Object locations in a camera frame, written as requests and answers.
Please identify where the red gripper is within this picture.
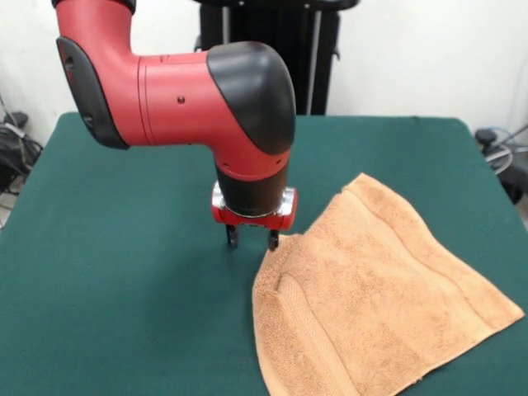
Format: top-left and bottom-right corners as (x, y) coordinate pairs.
(210, 182), (299, 252)

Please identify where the dark green table cloth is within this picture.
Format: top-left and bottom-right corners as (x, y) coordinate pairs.
(0, 111), (528, 396)

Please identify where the grey stand base with cables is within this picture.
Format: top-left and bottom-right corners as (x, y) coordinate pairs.
(474, 125), (528, 205)

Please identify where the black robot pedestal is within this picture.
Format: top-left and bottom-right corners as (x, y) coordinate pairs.
(193, 0), (360, 116)

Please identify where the black equipment base with cables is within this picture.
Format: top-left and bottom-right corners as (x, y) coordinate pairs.
(0, 111), (45, 195)

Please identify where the tan terry towel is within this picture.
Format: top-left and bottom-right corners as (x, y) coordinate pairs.
(251, 172), (526, 396)

